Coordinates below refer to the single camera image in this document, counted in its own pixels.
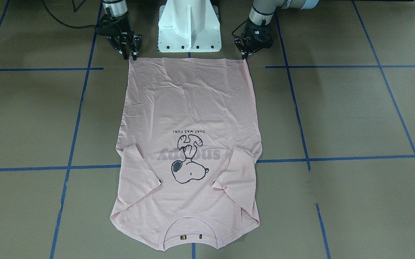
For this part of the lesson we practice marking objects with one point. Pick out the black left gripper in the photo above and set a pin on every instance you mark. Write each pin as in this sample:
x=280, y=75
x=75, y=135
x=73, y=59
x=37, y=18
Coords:
x=246, y=45

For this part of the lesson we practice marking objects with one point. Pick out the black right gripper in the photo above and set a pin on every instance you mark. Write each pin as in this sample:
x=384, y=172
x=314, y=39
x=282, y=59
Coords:
x=120, y=26

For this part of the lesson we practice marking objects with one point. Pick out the pink printed t-shirt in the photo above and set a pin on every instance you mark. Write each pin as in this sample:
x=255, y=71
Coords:
x=189, y=141

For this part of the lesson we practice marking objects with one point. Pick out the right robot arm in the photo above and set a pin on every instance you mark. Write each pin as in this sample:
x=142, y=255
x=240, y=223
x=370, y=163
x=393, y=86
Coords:
x=116, y=8

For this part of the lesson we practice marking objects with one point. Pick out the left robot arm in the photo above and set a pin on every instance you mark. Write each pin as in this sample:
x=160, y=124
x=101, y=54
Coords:
x=263, y=10

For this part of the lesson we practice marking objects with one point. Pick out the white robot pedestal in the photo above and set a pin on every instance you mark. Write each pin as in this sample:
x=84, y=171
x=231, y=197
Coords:
x=189, y=26

